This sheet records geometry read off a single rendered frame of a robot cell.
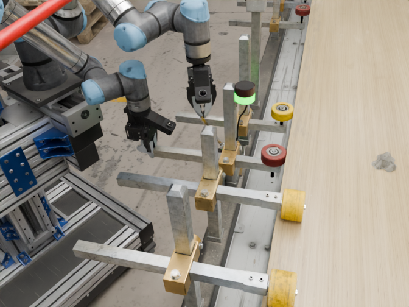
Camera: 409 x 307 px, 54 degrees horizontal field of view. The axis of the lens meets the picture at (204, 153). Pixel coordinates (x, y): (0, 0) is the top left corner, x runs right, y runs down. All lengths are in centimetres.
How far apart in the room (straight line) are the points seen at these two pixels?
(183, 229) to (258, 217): 63
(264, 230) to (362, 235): 43
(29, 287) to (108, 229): 42
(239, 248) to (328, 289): 47
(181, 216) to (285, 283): 26
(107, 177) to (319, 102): 156
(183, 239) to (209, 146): 26
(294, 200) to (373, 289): 26
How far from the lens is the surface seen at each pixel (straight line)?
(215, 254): 126
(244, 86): 120
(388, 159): 131
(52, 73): 150
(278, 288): 88
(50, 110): 151
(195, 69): 117
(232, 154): 132
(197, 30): 111
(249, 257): 135
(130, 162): 272
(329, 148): 133
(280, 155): 127
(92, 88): 121
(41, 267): 203
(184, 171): 257
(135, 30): 106
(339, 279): 100
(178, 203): 81
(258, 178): 160
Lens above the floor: 173
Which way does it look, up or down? 40 degrees down
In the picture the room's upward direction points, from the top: 5 degrees counter-clockwise
